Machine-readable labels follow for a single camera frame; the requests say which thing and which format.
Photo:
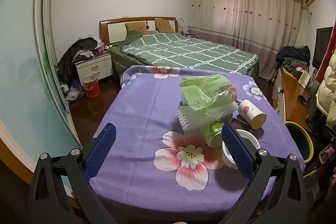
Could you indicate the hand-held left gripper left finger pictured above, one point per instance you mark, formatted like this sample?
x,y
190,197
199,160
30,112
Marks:
x,y
103,150

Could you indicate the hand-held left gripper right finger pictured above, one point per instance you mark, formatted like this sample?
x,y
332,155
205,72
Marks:
x,y
236,150

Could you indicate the white round bowl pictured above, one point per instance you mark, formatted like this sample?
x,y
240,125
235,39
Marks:
x,y
249,138

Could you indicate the dark brown packet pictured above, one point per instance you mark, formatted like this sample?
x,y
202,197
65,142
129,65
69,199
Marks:
x,y
240,123

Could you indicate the green label plastic cup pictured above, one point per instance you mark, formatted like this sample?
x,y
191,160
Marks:
x,y
212,133

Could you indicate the paper cup with pink heart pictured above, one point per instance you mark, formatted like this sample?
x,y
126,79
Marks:
x,y
250,112

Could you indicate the white foam net sleeve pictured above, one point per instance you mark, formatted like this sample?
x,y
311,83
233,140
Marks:
x,y
191,117

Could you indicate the yellow rimmed trash bin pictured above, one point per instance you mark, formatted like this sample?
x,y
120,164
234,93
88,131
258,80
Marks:
x,y
302,140

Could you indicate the green plastic bag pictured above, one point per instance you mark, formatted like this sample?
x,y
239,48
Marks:
x,y
202,92

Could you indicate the purple floral tablecloth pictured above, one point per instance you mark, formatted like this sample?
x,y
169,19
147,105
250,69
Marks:
x,y
147,113

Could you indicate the red bucket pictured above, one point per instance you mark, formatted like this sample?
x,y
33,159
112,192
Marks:
x,y
92,87

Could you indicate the clothes heap on floor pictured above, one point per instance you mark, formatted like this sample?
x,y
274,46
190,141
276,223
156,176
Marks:
x,y
72,91

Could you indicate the wooden desk cabinet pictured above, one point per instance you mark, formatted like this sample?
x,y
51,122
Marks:
x,y
291,92

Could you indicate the white nightstand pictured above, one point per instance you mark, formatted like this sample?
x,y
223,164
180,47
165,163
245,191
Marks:
x,y
93,66

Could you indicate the green white box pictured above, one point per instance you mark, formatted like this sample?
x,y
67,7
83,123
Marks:
x,y
304,79

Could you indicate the dark clothes pile on nightstand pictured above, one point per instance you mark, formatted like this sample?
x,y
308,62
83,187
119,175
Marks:
x,y
78,50

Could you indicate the purple plush toy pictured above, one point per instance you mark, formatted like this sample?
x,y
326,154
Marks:
x,y
101,47

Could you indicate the glass wardrobe sliding door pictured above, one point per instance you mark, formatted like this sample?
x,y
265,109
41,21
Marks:
x,y
21,82

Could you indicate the cream puffer jacket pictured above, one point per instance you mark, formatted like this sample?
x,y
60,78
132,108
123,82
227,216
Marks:
x,y
326,92

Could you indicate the clothes pile on desk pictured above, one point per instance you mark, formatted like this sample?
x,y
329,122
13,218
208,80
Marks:
x,y
294,56

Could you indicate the green checked quilt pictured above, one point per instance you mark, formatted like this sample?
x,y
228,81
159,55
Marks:
x,y
183,50

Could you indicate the wooden bed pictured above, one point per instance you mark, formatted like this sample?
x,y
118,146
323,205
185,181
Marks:
x,y
115,29

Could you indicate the brown pillow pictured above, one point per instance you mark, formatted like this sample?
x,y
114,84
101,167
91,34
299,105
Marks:
x,y
164,25
136,27

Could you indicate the black television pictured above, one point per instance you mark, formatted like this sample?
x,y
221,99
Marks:
x,y
323,48

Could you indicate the white bedside lamp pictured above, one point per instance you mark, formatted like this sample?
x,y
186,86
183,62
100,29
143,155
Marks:
x,y
181,22

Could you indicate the pink and white curtain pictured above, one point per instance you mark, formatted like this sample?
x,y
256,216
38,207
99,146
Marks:
x,y
236,8

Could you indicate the red puffer jacket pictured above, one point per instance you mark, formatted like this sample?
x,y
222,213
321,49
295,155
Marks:
x,y
334,40

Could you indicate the white wall socket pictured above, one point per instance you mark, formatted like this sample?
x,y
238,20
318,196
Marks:
x,y
83,36

